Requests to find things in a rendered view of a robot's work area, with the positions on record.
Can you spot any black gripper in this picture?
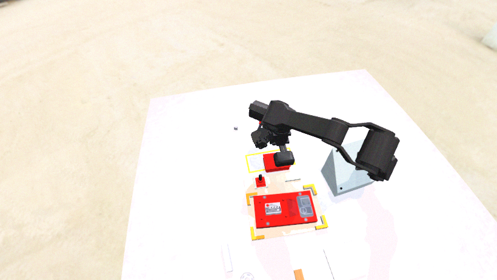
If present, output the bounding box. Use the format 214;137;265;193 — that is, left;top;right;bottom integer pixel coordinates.
270;130;295;167

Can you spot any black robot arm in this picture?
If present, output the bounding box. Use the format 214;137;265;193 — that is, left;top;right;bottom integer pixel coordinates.
248;100;400;182

